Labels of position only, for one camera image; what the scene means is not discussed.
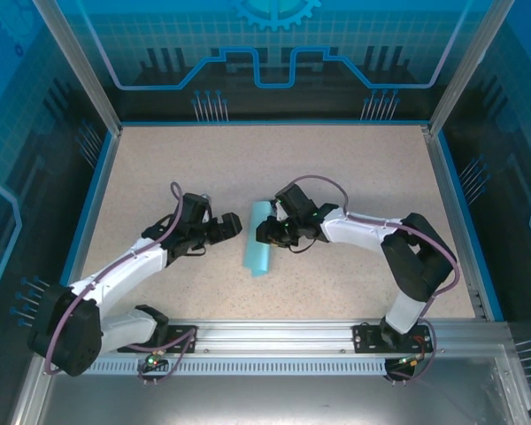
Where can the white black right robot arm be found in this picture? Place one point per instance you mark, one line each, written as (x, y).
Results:
(363, 230)

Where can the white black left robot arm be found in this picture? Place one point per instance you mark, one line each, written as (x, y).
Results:
(115, 283)

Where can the steel sheet tray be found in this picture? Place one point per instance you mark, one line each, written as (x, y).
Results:
(265, 398)

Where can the connector board with green light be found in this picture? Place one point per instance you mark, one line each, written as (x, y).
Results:
(407, 362)
(152, 362)

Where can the aluminium side rail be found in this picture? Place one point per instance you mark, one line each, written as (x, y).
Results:
(447, 186)
(102, 186)

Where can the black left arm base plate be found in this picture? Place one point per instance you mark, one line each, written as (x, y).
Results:
(183, 329)

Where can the aluminium mounting rail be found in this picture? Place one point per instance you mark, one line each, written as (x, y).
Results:
(270, 336)

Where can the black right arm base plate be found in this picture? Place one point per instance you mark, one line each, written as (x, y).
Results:
(365, 338)

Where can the aluminium frame post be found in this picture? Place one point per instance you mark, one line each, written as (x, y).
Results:
(83, 66)
(464, 66)

